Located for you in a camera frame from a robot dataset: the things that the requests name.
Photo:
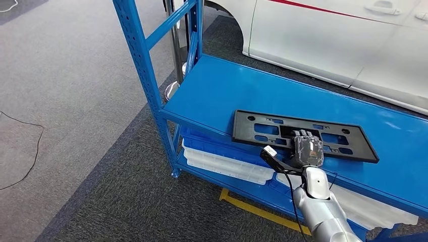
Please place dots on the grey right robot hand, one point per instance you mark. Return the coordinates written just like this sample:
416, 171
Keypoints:
309, 152

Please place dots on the black plastic plate frame part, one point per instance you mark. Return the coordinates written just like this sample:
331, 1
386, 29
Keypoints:
361, 147

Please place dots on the blue metal shelf rack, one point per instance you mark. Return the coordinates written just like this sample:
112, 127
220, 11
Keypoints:
267, 90

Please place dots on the white car with red stripe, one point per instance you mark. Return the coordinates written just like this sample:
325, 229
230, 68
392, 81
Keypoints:
317, 43

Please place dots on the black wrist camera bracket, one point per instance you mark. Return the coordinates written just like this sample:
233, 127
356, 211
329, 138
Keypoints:
274, 163

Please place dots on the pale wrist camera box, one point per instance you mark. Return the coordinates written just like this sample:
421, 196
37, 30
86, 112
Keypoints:
270, 151

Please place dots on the chrome stanchion post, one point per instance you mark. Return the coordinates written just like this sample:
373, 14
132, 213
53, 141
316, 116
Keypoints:
175, 43

